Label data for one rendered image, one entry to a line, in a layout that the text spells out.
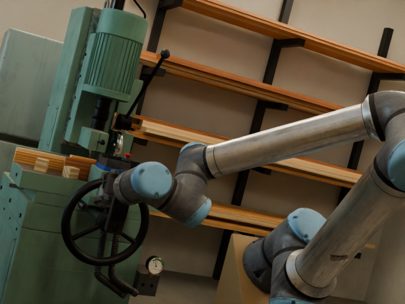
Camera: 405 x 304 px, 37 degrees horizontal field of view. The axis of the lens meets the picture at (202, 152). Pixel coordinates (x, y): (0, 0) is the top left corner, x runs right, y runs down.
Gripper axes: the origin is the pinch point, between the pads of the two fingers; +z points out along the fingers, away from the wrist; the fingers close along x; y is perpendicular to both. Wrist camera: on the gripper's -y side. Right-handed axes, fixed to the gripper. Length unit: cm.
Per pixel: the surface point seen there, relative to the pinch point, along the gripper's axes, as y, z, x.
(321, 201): 80, 242, -281
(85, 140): 30, 41, -5
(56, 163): 20.2, 44.3, 3.2
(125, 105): 51, 52, -22
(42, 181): 10.2, 31.5, 10.3
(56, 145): 31, 61, 0
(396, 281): 19, 222, -349
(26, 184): 8.4, 32.1, 15.2
